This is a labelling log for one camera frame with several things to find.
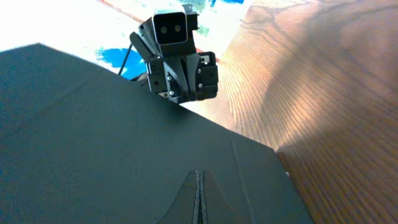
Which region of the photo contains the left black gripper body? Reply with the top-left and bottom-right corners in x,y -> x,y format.
146,52 -> 219,104

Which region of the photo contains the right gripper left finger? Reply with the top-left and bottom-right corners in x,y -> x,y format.
159,170 -> 199,224

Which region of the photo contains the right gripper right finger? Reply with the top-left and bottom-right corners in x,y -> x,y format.
200,170 -> 249,224

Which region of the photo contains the dark green box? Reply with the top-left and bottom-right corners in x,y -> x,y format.
1,44 -> 312,223

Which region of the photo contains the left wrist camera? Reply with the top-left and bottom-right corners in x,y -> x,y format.
152,4 -> 198,45

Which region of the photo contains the left black cable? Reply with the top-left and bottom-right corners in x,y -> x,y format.
117,43 -> 134,77

